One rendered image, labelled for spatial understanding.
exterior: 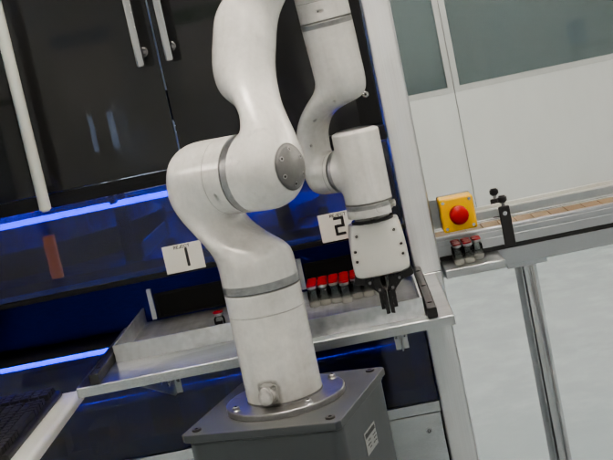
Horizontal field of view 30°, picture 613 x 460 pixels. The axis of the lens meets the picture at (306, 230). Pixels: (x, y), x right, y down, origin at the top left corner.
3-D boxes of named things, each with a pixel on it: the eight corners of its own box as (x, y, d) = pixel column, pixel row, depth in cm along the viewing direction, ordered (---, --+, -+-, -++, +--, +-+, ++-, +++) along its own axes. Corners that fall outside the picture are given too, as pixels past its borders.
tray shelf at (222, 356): (126, 335, 256) (124, 328, 255) (433, 274, 252) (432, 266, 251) (77, 398, 208) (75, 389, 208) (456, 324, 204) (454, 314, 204)
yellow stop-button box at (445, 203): (441, 228, 249) (435, 196, 248) (473, 222, 248) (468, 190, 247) (444, 234, 241) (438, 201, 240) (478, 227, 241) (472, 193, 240)
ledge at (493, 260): (441, 267, 258) (439, 259, 257) (497, 256, 257) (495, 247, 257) (446, 279, 244) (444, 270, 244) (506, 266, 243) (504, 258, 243)
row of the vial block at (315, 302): (310, 306, 235) (306, 285, 234) (396, 289, 234) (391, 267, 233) (310, 308, 233) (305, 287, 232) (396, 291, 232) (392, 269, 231)
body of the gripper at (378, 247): (398, 204, 207) (410, 264, 208) (342, 215, 207) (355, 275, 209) (400, 209, 199) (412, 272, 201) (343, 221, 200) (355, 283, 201)
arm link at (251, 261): (268, 295, 169) (233, 137, 166) (177, 300, 180) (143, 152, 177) (314, 274, 179) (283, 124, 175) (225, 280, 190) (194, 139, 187)
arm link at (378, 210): (393, 193, 207) (396, 209, 207) (345, 203, 207) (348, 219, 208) (395, 199, 199) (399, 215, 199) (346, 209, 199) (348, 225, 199)
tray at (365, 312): (292, 304, 242) (289, 287, 242) (413, 279, 241) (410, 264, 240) (285, 343, 209) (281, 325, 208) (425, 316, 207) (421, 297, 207)
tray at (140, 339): (145, 323, 255) (141, 308, 255) (259, 300, 254) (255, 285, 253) (116, 363, 222) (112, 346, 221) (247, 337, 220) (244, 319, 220)
